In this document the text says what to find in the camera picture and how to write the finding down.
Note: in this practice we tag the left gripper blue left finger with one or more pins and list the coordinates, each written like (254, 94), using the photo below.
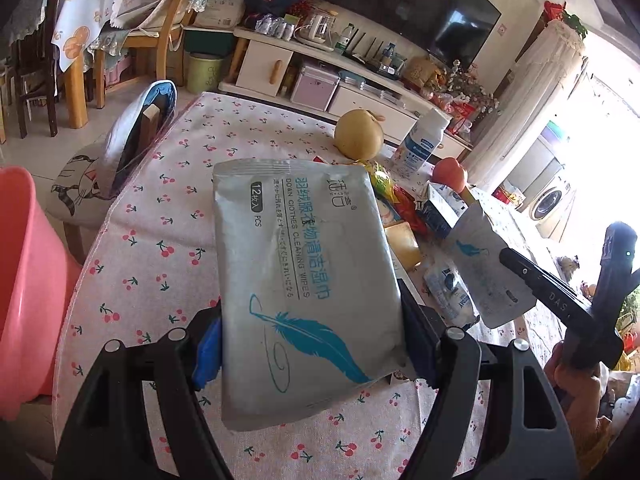
(208, 356)

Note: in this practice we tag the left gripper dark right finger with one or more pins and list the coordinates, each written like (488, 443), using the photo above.
(421, 340)

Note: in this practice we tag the silver foil pouch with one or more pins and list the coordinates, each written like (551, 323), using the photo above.
(474, 245)

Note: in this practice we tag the tan square packet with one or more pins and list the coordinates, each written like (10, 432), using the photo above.
(404, 245)

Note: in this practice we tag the silver wet wipes pack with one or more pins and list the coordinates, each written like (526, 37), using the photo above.
(310, 305)

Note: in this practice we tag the blue cow snack packet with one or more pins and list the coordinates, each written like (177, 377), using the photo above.
(389, 216)

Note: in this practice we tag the red instant tea sachet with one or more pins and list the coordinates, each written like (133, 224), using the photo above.
(405, 205)

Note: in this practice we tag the yellow snack packet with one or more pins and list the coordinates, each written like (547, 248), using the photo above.
(382, 183)

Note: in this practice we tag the white magicday yogurt pouch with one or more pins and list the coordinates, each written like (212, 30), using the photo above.
(452, 297)

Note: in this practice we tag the white milk carton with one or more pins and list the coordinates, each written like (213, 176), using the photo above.
(440, 208)

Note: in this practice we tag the person right hand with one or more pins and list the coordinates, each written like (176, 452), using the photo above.
(589, 430)

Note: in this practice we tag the cherry print tablecloth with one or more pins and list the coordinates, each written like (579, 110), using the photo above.
(154, 265)

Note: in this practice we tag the white washing machine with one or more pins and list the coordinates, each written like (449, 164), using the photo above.
(546, 204)

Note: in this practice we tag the red apple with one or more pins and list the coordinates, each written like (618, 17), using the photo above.
(448, 171)

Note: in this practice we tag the pink plastic basin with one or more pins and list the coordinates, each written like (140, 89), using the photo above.
(38, 276)

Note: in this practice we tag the white milk bottle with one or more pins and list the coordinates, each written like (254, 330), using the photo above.
(419, 143)

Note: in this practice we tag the cat pattern stool cushion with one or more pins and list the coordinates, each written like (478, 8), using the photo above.
(75, 197)

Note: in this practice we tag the yellow pear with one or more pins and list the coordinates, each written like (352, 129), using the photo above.
(359, 134)

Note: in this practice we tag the lace covered air conditioner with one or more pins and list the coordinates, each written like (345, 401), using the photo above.
(543, 77)

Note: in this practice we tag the pink storage box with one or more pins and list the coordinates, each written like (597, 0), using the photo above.
(315, 86)

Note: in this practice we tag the green waste bin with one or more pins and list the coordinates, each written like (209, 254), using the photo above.
(204, 72)

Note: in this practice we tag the cream tv cabinet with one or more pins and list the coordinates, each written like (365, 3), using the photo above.
(265, 69)

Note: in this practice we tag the wooden dining chair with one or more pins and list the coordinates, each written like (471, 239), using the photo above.
(135, 43)

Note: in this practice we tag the electric kettle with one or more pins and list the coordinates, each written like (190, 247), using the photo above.
(317, 30)

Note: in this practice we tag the black flat television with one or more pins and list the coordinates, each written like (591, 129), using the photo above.
(452, 30)

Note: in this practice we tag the dark wooden chair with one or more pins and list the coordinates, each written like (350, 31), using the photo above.
(35, 70)

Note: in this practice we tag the orange print dining tablecloth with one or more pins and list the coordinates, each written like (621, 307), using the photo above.
(77, 25)

